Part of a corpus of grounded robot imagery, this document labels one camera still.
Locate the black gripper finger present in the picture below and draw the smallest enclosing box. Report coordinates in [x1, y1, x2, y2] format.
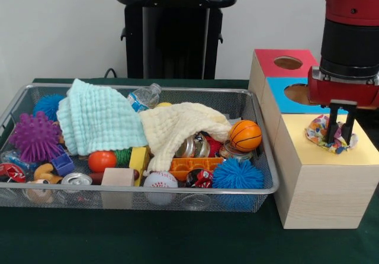
[326, 104, 338, 144]
[341, 105, 355, 147]

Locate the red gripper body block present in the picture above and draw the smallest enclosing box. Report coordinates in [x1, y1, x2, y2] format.
[307, 67, 379, 110]

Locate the polka-dot paper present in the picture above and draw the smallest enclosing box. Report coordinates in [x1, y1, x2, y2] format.
[304, 114, 359, 154]

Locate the wooden three-hole sorting box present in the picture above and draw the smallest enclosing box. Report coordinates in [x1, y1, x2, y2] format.
[248, 49, 379, 229]

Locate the silver mesh bin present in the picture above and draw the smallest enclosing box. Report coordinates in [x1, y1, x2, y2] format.
[0, 83, 281, 213]

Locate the orange toy basketball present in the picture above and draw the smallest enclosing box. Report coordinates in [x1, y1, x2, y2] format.
[229, 120, 263, 153]

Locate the blue fuzzy ball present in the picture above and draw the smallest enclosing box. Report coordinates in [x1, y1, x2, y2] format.
[212, 157, 265, 211]
[33, 94, 65, 121]

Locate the cream cloth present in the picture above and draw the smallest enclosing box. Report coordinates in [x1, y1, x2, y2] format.
[139, 102, 232, 172]

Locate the white toy baseball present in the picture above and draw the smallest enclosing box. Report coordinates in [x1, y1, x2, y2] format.
[143, 171, 179, 205]

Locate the dark green tablecloth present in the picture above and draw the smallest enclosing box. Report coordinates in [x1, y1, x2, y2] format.
[0, 78, 379, 264]

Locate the plain wooden block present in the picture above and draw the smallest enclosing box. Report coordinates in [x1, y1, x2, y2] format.
[101, 168, 136, 209]

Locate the orange-red ball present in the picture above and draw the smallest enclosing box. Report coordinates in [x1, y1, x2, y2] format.
[88, 150, 118, 173]

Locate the mint green cloth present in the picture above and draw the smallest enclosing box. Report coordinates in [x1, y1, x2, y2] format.
[56, 78, 149, 156]

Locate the purple spiky ball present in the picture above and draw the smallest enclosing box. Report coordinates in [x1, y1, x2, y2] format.
[8, 111, 63, 164]

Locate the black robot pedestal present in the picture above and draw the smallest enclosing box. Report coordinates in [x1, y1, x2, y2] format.
[114, 0, 237, 80]

